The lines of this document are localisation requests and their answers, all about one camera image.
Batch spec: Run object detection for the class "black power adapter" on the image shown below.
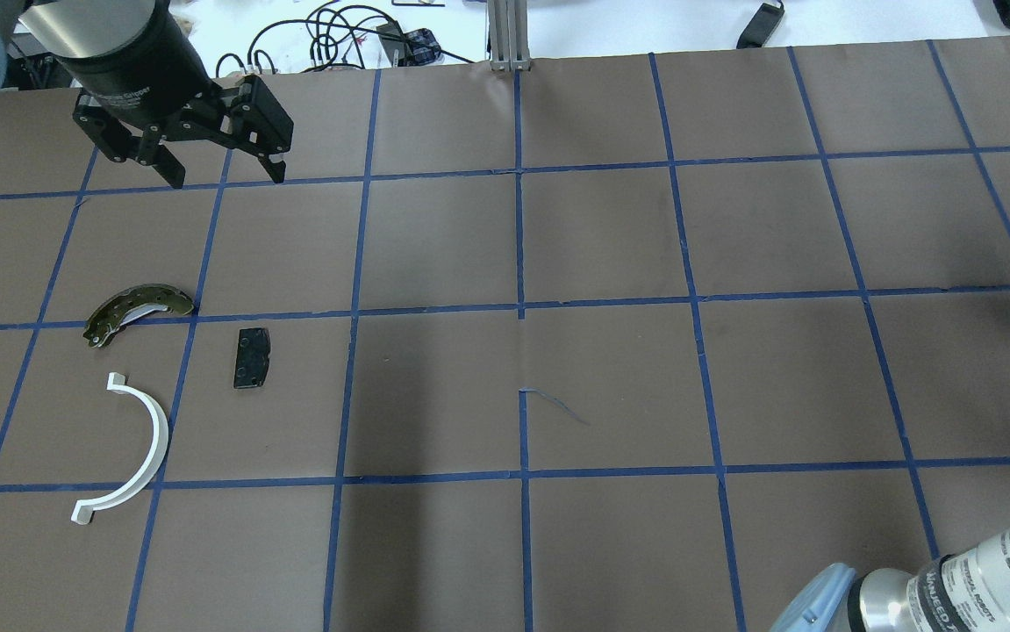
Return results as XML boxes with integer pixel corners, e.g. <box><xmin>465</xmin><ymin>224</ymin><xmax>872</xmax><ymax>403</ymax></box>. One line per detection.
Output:
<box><xmin>734</xmin><ymin>1</ymin><xmax>785</xmax><ymax>49</ymax></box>

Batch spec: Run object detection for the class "aluminium frame post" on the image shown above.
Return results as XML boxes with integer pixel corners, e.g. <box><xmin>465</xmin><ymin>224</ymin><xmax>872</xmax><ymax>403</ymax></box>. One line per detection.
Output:
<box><xmin>485</xmin><ymin>0</ymin><xmax>532</xmax><ymax>72</ymax></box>

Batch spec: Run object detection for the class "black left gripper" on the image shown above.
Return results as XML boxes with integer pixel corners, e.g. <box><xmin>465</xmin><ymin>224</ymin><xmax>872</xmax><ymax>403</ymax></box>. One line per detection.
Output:
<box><xmin>48</xmin><ymin>9</ymin><xmax>295</xmax><ymax>189</ymax></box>

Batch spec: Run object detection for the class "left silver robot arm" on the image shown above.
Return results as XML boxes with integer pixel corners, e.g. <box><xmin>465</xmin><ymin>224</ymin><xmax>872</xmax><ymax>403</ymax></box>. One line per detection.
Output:
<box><xmin>0</xmin><ymin>1</ymin><xmax>295</xmax><ymax>189</ymax></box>

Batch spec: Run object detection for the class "black brake pad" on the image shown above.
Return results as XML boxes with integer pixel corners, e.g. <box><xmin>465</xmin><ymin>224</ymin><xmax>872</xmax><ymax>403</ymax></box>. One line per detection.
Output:
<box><xmin>233</xmin><ymin>327</ymin><xmax>271</xmax><ymax>391</ymax></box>

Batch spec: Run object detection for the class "white curved plastic clamp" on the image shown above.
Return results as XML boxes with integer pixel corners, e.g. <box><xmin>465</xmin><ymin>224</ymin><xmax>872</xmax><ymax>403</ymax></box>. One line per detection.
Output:
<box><xmin>71</xmin><ymin>372</ymin><xmax>170</xmax><ymax>527</ymax></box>

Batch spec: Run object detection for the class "black cable bundle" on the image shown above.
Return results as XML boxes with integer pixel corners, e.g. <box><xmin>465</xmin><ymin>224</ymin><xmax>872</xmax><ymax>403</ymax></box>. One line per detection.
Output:
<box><xmin>217</xmin><ymin>0</ymin><xmax>476</xmax><ymax>78</ymax></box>

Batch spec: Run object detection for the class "olive curved brake shoe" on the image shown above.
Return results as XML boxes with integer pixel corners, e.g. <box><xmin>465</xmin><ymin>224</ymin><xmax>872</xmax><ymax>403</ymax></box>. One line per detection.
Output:
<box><xmin>82</xmin><ymin>284</ymin><xmax>196</xmax><ymax>348</ymax></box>

